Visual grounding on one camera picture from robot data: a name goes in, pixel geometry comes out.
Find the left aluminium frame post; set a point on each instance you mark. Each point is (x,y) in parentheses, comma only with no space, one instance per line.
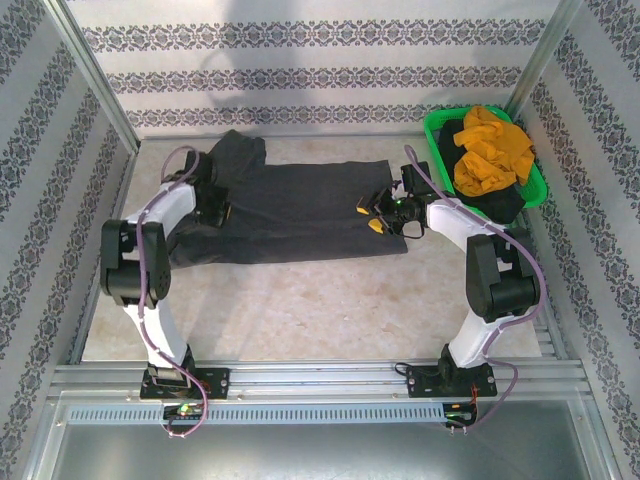
(95,75)

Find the small circuit board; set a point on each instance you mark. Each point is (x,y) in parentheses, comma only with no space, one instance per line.
(460,412)
(184,412)

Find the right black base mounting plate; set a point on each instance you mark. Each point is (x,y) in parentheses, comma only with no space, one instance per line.
(422,380)

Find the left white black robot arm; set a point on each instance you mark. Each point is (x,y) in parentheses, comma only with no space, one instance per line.
(135,260)

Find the right aluminium frame post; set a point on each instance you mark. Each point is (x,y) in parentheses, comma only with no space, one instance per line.
(542,55)

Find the black t-shirt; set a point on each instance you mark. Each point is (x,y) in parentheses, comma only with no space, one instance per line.
(500,207)

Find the aluminium side rail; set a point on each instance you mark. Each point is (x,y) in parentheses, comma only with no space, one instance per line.
(555,330)

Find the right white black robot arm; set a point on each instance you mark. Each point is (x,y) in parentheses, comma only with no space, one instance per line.
(505,280)

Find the green plastic basket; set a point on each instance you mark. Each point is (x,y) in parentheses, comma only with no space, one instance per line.
(436,145)

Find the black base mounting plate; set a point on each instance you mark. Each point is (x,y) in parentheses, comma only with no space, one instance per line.
(422,380)
(215,382)

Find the right small circuit board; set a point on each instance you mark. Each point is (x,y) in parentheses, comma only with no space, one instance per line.
(460,412)

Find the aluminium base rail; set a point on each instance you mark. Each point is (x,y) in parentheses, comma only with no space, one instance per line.
(320,377)

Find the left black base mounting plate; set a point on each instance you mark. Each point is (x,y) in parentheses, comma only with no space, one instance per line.
(215,382)

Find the dark grey t-shirt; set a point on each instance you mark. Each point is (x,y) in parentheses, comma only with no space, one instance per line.
(300,210)

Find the yellow t-shirt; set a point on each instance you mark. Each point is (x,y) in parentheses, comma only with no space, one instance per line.
(492,150)

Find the aluminium frame post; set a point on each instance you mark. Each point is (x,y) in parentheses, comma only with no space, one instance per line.
(95,75)
(542,55)

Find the left small circuit board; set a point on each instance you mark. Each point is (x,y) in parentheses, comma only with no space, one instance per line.
(184,412)

